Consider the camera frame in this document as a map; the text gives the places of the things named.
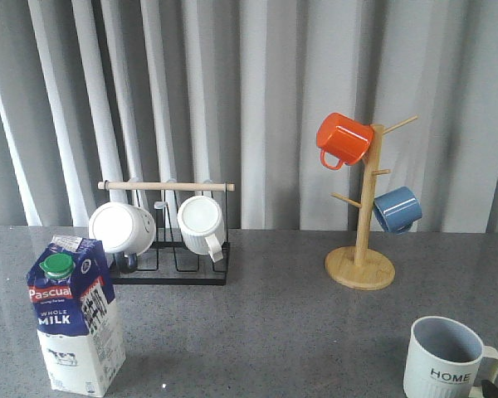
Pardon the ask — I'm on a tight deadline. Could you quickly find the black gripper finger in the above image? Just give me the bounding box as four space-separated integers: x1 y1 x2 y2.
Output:
481 380 498 398

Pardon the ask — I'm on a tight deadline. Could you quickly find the cream HOME mug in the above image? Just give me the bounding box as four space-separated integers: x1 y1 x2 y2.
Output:
403 316 498 397

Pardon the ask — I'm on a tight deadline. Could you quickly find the blue white milk carton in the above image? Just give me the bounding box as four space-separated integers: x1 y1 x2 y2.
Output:
27 235 126 397

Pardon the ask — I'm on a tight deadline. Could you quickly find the wooden mug tree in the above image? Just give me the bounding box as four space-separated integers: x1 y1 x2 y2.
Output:
325 115 418 290

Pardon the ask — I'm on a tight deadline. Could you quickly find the blue mug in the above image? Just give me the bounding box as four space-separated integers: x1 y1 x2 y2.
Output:
373 187 422 234

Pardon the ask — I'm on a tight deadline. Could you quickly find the orange mug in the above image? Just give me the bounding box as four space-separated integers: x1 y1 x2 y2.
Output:
316 113 374 170

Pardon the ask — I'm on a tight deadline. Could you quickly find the white ribbed mug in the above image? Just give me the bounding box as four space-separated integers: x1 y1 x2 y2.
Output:
178 196 226 263

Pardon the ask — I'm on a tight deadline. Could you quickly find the white round smiley mug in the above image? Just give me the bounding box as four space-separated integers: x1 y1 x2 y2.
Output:
88 202 156 255

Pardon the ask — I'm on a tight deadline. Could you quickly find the grey pleated curtain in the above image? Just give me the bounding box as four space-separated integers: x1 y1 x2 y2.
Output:
0 1 498 233

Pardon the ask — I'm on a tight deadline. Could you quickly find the black wire mug rack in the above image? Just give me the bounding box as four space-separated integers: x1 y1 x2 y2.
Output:
98 180 235 285

